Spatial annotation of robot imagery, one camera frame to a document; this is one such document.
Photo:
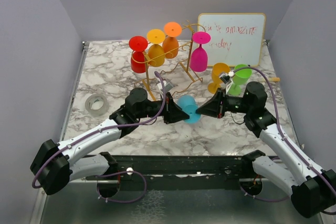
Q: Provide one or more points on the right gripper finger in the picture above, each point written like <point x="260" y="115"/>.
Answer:
<point x="214" y="112"/>
<point x="217" y="100"/>

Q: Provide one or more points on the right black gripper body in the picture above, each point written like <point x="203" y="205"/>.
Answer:
<point x="235" y="104"/>

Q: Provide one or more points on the green wine glass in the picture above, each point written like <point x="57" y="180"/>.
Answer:
<point x="239" y="76"/>

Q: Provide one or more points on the amber wine glass rear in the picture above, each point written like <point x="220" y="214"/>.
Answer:
<point x="156" y="51"/>

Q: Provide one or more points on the small whiteboard with writing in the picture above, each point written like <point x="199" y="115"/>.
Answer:
<point x="236" y="38"/>

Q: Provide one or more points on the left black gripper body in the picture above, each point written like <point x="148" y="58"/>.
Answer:
<point x="154" y="109"/>

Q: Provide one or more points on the red wine glass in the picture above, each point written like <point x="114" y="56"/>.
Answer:
<point x="138" y="44"/>

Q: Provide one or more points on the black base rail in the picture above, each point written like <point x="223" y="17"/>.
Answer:
<point x="134" y="173"/>

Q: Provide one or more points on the clear tape roll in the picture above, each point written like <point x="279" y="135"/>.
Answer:
<point x="97" y="105"/>

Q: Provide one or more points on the whiteboard marker pen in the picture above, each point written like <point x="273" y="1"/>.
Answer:
<point x="272" y="79"/>

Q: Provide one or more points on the teal wine glass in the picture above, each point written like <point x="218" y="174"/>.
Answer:
<point x="188" y="104"/>

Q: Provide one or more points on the yellow wine glass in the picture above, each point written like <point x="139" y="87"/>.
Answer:
<point x="217" y="69"/>

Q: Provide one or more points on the orange wine glass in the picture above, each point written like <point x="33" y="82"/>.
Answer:
<point x="171" y="44"/>

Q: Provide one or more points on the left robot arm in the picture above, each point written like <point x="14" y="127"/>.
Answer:
<point x="54" y="163"/>

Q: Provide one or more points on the magenta wine glass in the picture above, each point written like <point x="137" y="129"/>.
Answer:
<point x="199" y="57"/>

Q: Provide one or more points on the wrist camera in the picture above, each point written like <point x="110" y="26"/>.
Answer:
<point x="166" y="87"/>
<point x="227" y="79"/>

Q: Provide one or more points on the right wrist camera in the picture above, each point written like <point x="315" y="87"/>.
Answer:
<point x="227" y="79"/>

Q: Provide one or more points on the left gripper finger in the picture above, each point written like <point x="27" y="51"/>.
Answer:
<point x="171" y="106"/>
<point x="174" y="117"/>

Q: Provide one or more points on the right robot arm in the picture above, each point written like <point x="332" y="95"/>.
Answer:
<point x="310" y="187"/>

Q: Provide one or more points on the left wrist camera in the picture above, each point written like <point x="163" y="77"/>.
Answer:
<point x="166" y="87"/>

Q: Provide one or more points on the gold wire glass rack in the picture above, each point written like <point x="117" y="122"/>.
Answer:
<point x="177" y="70"/>

